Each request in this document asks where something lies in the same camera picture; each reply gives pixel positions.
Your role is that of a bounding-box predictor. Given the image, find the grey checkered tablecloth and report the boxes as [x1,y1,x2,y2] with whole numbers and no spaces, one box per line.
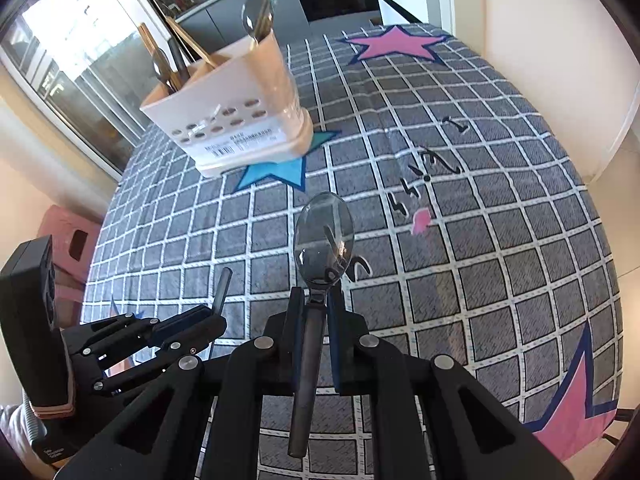
[81,24,623,460]

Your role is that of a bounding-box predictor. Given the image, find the glass sliding door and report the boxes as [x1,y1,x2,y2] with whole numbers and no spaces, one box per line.
[1,0,155,178]

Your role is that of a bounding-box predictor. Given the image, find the dark chopstick in holder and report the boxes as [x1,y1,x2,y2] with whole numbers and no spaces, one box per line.
[138,23,190,93]

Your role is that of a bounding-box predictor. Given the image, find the dark handled spoon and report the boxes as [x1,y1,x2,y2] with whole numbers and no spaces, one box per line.
[288,192,355,458]

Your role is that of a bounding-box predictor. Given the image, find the steel spoon in holder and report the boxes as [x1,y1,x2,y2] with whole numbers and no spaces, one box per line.
[241,0,273,44]

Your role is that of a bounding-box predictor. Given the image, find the beige plastic utensil holder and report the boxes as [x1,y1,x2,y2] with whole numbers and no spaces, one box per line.
[140,34,314,178]

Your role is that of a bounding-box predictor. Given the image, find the pink plastic stool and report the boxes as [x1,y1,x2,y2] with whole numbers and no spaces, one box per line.
[38,205,101,328]

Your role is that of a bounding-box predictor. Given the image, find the grey handled steel spoon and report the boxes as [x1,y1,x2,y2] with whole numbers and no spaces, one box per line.
[212,266,233,316]

